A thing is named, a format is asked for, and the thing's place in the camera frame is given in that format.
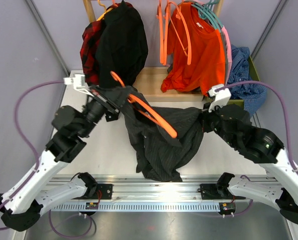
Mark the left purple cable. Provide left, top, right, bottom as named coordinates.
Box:
left=0, top=80, right=67, bottom=230

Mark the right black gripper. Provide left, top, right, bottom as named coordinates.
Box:
left=196, top=100, right=237, bottom=148

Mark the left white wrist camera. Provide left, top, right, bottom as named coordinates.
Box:
left=63, top=73, right=93, bottom=96

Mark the empty orange hanger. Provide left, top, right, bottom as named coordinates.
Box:
left=162, top=0, right=171, bottom=65
left=170, top=1, right=192, bottom=66

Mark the red black plaid shirt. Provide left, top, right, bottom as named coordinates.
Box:
left=80, top=20, right=106, bottom=85

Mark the orange hanger of blue shirt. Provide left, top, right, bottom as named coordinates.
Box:
left=157, top=0, right=166, bottom=66

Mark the green laundry basket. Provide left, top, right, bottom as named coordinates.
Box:
left=235, top=56, right=260, bottom=108

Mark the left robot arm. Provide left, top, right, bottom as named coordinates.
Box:
left=0, top=85, right=133, bottom=232

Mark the orange t-shirt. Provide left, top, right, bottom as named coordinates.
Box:
left=160, top=2, right=226, bottom=96

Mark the yellow hanger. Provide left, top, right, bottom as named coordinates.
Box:
left=97, top=0, right=116, bottom=21

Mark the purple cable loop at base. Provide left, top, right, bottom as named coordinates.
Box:
left=49, top=212, right=97, bottom=238

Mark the teal hanger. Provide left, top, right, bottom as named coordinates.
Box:
left=191, top=0, right=223, bottom=33

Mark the blue checked shirt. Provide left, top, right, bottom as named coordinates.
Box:
left=226, top=44, right=267, bottom=117

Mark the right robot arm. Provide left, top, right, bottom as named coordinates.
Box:
left=202, top=103, right=298, bottom=225

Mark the pink hanger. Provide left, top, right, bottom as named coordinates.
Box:
left=192, top=0, right=232, bottom=85

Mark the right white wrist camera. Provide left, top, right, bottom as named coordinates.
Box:
left=207, top=84, right=231, bottom=113

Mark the dark grey striped shirt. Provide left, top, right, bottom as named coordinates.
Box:
left=120, top=89, right=205, bottom=183

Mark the wooden clothes rack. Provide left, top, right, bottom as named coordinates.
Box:
left=82, top=0, right=225, bottom=103

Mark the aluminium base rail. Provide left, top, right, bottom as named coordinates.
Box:
left=43, top=174, right=282, bottom=213

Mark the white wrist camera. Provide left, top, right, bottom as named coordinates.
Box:
left=63, top=73, right=93, bottom=96
left=207, top=84, right=231, bottom=113

